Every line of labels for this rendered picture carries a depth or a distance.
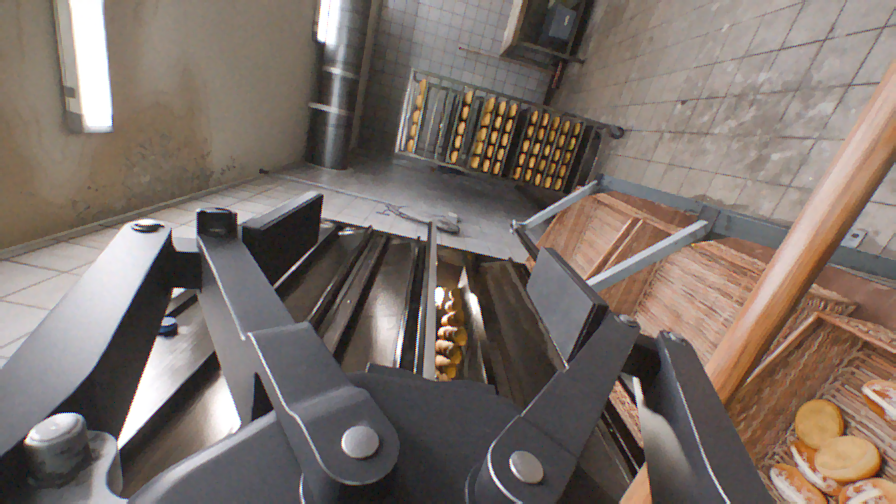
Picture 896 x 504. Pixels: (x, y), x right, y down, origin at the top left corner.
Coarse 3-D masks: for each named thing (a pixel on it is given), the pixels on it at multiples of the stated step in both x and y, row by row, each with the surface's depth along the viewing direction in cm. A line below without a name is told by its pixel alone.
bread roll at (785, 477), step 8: (776, 464) 72; (784, 464) 71; (776, 472) 70; (784, 472) 69; (792, 472) 68; (776, 480) 69; (784, 480) 68; (792, 480) 67; (800, 480) 66; (784, 488) 67; (792, 488) 66; (800, 488) 65; (808, 488) 65; (816, 488) 65; (784, 496) 68; (792, 496) 66; (800, 496) 65; (808, 496) 64; (816, 496) 64; (824, 496) 65
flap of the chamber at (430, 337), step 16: (432, 224) 170; (432, 240) 146; (432, 256) 128; (432, 272) 114; (432, 288) 103; (432, 304) 94; (432, 320) 87; (432, 336) 80; (432, 352) 75; (432, 368) 70
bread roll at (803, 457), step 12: (792, 444) 69; (804, 444) 67; (792, 456) 67; (804, 456) 66; (804, 468) 65; (816, 468) 63; (816, 480) 63; (828, 480) 62; (828, 492) 62; (840, 492) 61
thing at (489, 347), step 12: (468, 264) 173; (468, 276) 166; (480, 288) 148; (480, 300) 137; (480, 312) 128; (480, 324) 123; (480, 336) 119; (492, 336) 114; (492, 348) 108; (492, 360) 102; (492, 372) 98; (504, 372) 98; (492, 384) 96; (504, 384) 93; (504, 396) 89
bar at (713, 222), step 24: (576, 192) 111; (600, 192) 111; (624, 192) 109; (648, 192) 109; (720, 216) 62; (744, 216) 113; (528, 240) 97; (672, 240) 65; (696, 240) 66; (768, 240) 64; (624, 264) 67; (648, 264) 67; (840, 264) 67; (864, 264) 67; (888, 264) 67; (600, 288) 68; (624, 384) 45
